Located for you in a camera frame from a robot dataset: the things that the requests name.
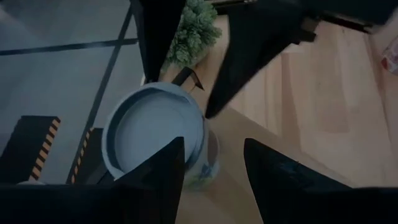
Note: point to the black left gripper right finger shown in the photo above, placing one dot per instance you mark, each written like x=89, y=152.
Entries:
x=311, y=202

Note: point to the wooden shelf with black frame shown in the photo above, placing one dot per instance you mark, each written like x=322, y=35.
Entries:
x=227, y=155

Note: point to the white tomatoes can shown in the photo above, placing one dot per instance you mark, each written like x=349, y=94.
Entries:
x=391, y=57

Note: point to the white mixed vegetables can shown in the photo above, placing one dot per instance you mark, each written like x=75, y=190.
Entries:
x=149, y=124

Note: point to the black aluminium mounting frame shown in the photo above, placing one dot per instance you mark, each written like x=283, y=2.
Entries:
x=357, y=15

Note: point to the green potted plant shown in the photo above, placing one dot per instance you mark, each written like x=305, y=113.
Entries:
x=192, y=37

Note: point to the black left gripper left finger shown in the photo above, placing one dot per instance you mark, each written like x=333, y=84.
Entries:
x=93, y=205

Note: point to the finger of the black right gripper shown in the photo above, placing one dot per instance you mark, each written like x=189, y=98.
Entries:
x=158, y=31
x=255, y=40

